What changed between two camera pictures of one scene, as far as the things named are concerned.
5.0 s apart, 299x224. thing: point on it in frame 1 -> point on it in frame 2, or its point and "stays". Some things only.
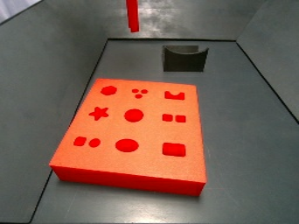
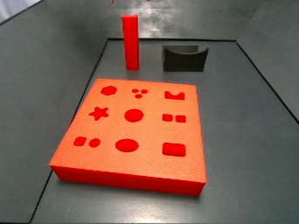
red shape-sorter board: (135, 136) stays
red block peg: (132, 13) -> (131, 40)
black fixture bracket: (184, 58) stays
